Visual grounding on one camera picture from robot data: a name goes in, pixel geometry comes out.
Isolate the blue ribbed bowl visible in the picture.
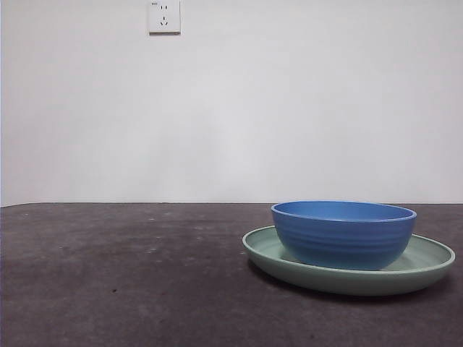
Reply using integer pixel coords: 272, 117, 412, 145
270, 200, 418, 271

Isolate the pale green plate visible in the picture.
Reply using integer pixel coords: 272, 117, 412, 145
241, 225, 456, 297

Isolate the white wall socket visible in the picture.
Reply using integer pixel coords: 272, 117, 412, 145
148, 0, 182, 36

